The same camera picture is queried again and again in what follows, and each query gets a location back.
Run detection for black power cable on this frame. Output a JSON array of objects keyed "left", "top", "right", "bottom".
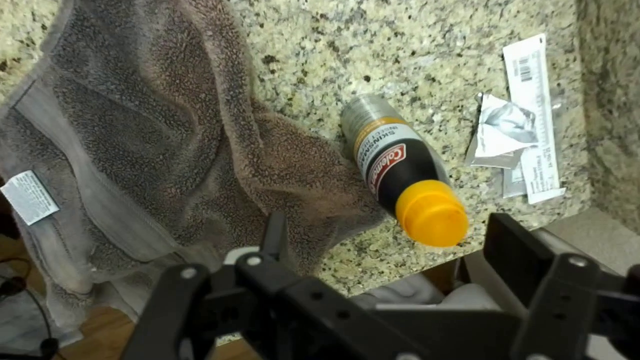
[{"left": 0, "top": 258, "right": 63, "bottom": 360}]

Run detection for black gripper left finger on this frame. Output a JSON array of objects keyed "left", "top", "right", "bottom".
[{"left": 118, "top": 209, "right": 429, "bottom": 360}]

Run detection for crumpled silver wrapper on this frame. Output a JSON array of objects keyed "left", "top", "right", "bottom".
[{"left": 464, "top": 91, "right": 539, "bottom": 170}]

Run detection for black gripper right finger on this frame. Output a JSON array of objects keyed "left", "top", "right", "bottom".
[{"left": 481, "top": 209, "right": 640, "bottom": 360}]

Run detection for white towel label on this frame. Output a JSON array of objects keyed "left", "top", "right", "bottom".
[{"left": 0, "top": 167, "right": 61, "bottom": 227}]

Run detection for dark bottle with yellow lid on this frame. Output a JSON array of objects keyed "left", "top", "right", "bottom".
[{"left": 338, "top": 91, "right": 471, "bottom": 249}]

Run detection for grey brown towel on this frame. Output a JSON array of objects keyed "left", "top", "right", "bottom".
[{"left": 0, "top": 0, "right": 386, "bottom": 338}]

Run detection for small items on counter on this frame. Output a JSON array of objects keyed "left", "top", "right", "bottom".
[{"left": 502, "top": 32, "right": 568, "bottom": 206}]

